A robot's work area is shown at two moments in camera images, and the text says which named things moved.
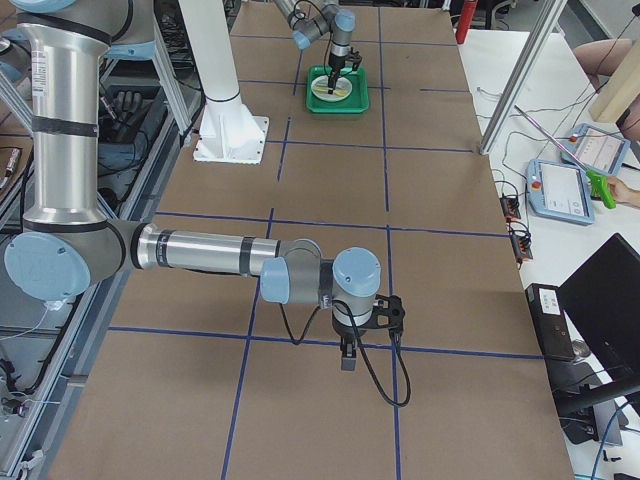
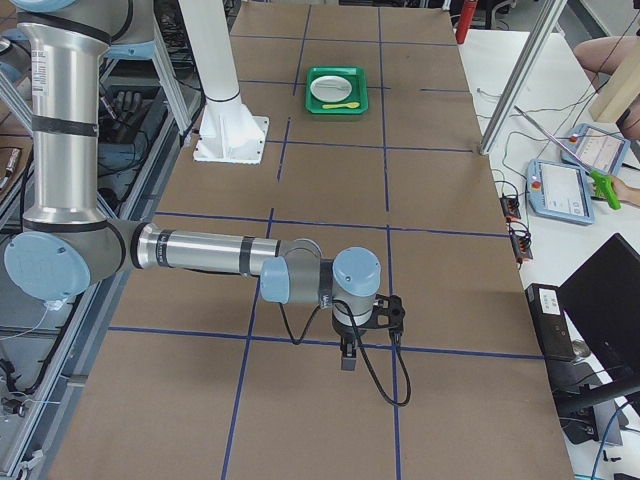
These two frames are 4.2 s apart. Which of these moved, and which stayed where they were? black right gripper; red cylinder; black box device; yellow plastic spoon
Moved: yellow plastic spoon
Stayed: black box device; red cylinder; black right gripper
